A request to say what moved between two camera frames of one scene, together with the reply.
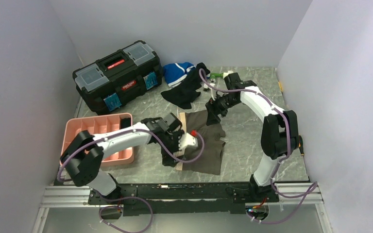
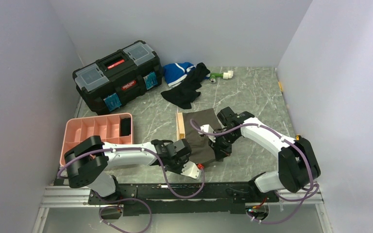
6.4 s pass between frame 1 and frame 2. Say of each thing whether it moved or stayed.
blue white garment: stayed
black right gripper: moved
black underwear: stayed
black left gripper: moved
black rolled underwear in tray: stayed
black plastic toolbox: stayed
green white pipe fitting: stayed
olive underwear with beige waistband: moved
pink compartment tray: stayed
